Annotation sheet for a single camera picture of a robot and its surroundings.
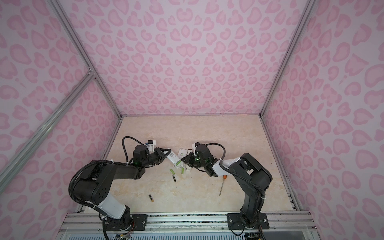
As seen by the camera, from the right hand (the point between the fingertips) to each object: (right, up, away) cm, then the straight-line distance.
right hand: (181, 159), depth 87 cm
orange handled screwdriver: (+25, -11, +1) cm, 27 cm away
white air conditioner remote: (-4, -1, +1) cm, 4 cm away
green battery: (-6, -9, +4) cm, 11 cm away
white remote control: (0, +2, +11) cm, 11 cm away
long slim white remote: (+4, -7, +2) cm, 8 cm away
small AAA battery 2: (-15, -20, -6) cm, 26 cm away
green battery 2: (0, -8, +4) cm, 9 cm away
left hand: (-6, +5, +2) cm, 8 cm away
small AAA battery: (-4, -12, +1) cm, 12 cm away
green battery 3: (-2, -2, +2) cm, 3 cm away
